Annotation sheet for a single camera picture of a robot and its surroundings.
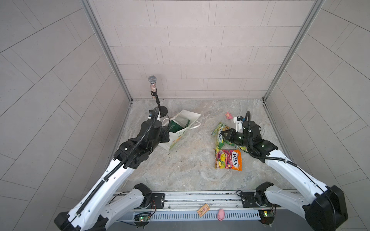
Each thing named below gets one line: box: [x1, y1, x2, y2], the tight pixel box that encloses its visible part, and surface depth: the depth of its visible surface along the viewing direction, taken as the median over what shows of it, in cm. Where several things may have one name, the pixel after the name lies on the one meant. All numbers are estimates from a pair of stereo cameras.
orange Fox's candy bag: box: [214, 149, 243, 172], surface depth 83 cm
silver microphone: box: [148, 75, 158, 99], surface depth 88 cm
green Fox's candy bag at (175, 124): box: [168, 118, 190, 133], surface depth 98 cm
